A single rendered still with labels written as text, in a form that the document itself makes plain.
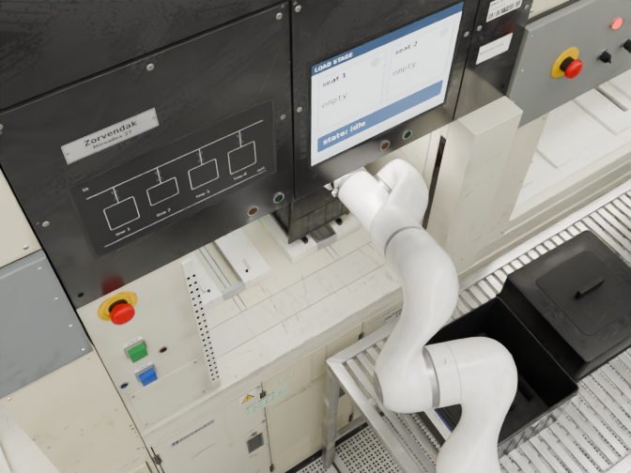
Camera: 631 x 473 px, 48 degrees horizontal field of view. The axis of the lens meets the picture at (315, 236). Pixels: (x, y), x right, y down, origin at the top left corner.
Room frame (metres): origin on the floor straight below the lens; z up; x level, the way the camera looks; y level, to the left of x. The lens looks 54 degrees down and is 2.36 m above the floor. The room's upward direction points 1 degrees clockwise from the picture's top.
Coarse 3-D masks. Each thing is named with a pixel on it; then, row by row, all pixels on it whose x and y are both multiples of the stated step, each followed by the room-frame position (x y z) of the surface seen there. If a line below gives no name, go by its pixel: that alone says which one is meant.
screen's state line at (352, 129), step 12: (432, 84) 0.93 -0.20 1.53; (408, 96) 0.90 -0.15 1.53; (420, 96) 0.92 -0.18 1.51; (432, 96) 0.93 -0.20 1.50; (384, 108) 0.87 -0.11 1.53; (396, 108) 0.89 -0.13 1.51; (408, 108) 0.90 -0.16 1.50; (360, 120) 0.85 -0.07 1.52; (372, 120) 0.86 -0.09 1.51; (384, 120) 0.87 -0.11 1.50; (336, 132) 0.82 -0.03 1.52; (348, 132) 0.83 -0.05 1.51; (324, 144) 0.81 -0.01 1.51
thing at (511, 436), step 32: (480, 320) 0.86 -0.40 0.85; (512, 320) 0.83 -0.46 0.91; (512, 352) 0.80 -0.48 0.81; (544, 352) 0.74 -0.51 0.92; (544, 384) 0.71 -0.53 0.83; (576, 384) 0.66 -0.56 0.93; (448, 416) 0.59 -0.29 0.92; (512, 416) 0.65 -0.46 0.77; (544, 416) 0.59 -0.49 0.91; (512, 448) 0.57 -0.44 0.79
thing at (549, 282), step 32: (544, 256) 1.04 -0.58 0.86; (576, 256) 1.04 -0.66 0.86; (608, 256) 1.04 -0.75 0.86; (512, 288) 0.95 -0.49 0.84; (544, 288) 0.94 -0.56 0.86; (576, 288) 0.95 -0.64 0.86; (608, 288) 0.95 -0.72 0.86; (544, 320) 0.86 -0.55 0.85; (576, 320) 0.86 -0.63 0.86; (608, 320) 0.86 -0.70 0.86; (576, 352) 0.77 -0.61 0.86; (608, 352) 0.78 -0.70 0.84
